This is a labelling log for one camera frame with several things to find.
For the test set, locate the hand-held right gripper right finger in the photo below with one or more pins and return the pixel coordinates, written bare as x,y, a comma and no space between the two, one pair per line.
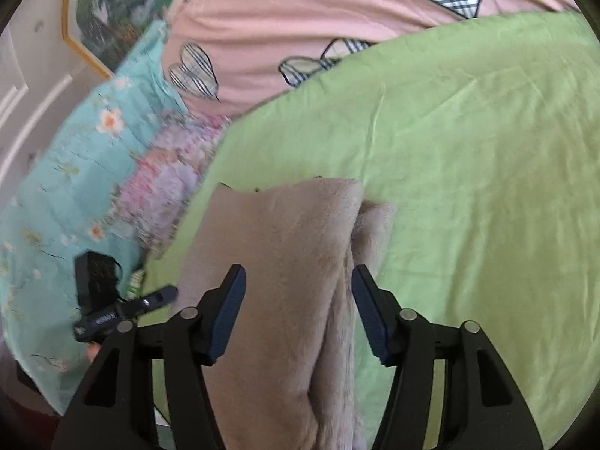
370,311

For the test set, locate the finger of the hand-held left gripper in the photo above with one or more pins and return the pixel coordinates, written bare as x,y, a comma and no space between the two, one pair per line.
157,297

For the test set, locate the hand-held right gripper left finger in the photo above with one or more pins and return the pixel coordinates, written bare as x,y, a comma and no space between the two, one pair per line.
227,311

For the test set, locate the beige knit sweater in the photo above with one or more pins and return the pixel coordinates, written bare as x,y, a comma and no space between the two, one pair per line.
290,267

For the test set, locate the green floral cloth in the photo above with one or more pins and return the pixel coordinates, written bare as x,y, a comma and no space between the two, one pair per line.
135,282

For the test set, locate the teal floral quilt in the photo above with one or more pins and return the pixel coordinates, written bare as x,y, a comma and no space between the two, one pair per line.
61,187

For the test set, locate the purple floral pillow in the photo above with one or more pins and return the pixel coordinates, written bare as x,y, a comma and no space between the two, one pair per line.
164,183

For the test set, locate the green bed sheet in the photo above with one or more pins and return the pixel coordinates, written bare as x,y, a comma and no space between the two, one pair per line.
478,173

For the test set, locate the framed landscape painting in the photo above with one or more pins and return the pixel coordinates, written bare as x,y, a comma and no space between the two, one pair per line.
117,14

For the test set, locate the pink heart print duvet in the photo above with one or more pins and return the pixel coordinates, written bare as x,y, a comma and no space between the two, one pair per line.
290,23

